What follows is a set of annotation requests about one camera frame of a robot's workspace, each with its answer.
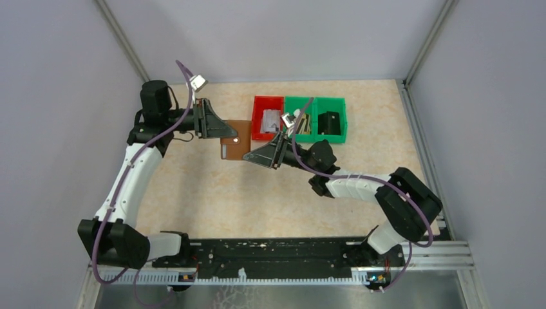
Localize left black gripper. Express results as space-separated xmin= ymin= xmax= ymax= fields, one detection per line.
xmin=164 ymin=97 xmax=238 ymax=138

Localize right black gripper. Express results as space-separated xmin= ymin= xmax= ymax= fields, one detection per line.
xmin=243 ymin=130 xmax=319 ymax=174

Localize brown leather card holder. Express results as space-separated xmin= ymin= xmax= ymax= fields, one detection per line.
xmin=220 ymin=120 xmax=252 ymax=160

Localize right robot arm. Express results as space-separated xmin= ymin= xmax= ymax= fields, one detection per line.
xmin=243 ymin=133 xmax=443 ymax=265

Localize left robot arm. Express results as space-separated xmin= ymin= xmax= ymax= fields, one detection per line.
xmin=77 ymin=80 xmax=237 ymax=269

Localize white cards in red bin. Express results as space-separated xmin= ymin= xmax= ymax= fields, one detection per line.
xmin=260 ymin=109 xmax=281 ymax=133

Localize gold card in green bin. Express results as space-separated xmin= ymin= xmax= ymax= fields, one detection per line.
xmin=296 ymin=113 xmax=312 ymax=135

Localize black card holder in bin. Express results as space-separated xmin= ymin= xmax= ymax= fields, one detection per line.
xmin=317 ymin=111 xmax=341 ymax=135

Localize red plastic bin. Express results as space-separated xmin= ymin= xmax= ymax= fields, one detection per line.
xmin=251 ymin=96 xmax=285 ymax=141

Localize middle green plastic bin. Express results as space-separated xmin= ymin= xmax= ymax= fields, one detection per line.
xmin=283 ymin=97 xmax=316 ymax=144

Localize green plastic bin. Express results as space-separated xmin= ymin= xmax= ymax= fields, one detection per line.
xmin=283 ymin=97 xmax=316 ymax=144
xmin=312 ymin=97 xmax=348 ymax=144

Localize right green plastic bin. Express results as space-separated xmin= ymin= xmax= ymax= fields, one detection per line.
xmin=312 ymin=97 xmax=348 ymax=144

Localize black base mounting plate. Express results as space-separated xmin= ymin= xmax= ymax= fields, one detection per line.
xmin=153 ymin=236 xmax=405 ymax=279

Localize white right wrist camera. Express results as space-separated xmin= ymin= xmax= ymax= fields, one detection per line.
xmin=281 ymin=113 xmax=297 ymax=130

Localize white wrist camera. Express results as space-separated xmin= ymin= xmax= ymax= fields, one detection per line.
xmin=281 ymin=113 xmax=297 ymax=130
xmin=189 ymin=75 xmax=209 ymax=93

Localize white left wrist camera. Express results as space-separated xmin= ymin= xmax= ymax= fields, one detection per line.
xmin=189 ymin=75 xmax=209 ymax=93

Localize left aluminium corner post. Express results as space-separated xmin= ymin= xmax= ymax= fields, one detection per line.
xmin=93 ymin=0 xmax=150 ymax=82

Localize aluminium corner post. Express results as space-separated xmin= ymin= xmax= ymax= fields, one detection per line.
xmin=403 ymin=0 xmax=459 ymax=89
xmin=93 ymin=0 xmax=150 ymax=82

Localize right aluminium corner post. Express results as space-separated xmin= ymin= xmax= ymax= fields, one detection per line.
xmin=403 ymin=0 xmax=459 ymax=89

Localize white slotted cable duct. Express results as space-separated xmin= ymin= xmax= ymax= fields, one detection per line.
xmin=115 ymin=270 xmax=370 ymax=286

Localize aluminium front frame rail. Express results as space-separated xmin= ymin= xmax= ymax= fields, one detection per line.
xmin=87 ymin=241 xmax=475 ymax=272

